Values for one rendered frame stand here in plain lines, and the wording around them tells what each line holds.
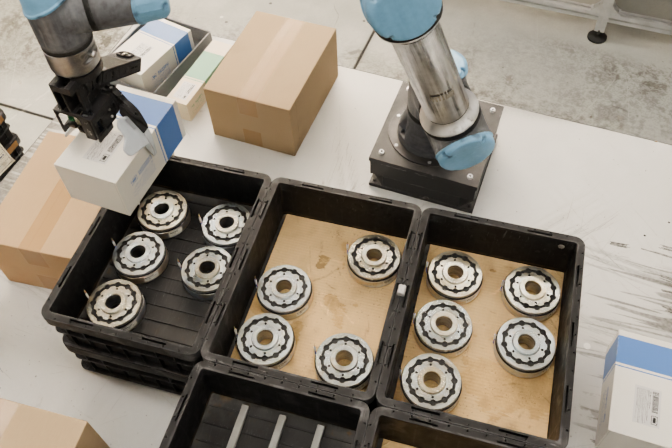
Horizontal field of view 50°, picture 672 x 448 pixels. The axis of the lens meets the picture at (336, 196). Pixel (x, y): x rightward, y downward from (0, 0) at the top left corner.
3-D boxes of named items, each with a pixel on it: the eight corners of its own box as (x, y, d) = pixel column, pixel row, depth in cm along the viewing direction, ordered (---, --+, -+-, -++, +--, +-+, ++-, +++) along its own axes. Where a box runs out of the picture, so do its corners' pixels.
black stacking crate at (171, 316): (150, 184, 156) (137, 150, 147) (278, 211, 151) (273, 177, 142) (61, 346, 133) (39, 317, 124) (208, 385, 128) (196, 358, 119)
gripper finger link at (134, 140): (140, 174, 119) (100, 136, 115) (158, 149, 123) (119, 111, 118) (151, 172, 117) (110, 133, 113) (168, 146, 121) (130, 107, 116)
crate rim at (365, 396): (275, 182, 143) (274, 175, 141) (422, 212, 137) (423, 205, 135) (199, 363, 120) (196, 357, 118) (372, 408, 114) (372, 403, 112)
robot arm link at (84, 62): (59, 19, 106) (106, 30, 104) (70, 42, 110) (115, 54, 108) (29, 51, 102) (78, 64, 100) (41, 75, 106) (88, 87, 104)
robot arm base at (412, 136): (416, 99, 169) (419, 69, 161) (475, 124, 165) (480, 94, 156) (385, 142, 162) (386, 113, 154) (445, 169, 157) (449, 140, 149)
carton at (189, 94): (216, 56, 197) (212, 39, 192) (236, 62, 195) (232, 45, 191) (170, 115, 184) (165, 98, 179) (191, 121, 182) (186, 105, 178)
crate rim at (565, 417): (422, 212, 137) (423, 205, 135) (583, 245, 132) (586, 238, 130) (372, 408, 114) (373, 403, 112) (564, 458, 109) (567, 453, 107)
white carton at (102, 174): (130, 118, 136) (117, 84, 129) (186, 134, 133) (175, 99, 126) (71, 197, 125) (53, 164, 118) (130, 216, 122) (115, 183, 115)
